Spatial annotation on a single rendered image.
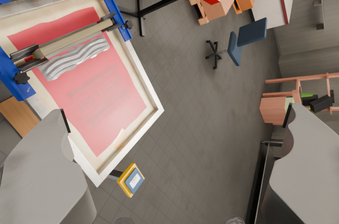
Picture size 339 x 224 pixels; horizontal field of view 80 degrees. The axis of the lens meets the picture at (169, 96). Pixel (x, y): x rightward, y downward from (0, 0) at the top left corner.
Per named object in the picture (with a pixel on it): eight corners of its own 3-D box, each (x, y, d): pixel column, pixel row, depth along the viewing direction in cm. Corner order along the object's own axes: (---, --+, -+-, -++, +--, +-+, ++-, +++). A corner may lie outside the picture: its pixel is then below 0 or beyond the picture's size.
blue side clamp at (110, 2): (124, 41, 116) (132, 38, 111) (118, 44, 112) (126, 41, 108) (96, -15, 104) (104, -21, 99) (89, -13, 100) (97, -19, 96)
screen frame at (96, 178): (160, 110, 133) (164, 110, 131) (92, 185, 94) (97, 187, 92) (96, -16, 102) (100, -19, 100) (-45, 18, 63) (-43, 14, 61)
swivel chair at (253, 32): (220, 57, 433) (275, 47, 367) (212, 74, 399) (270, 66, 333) (210, 32, 403) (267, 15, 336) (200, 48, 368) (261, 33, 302)
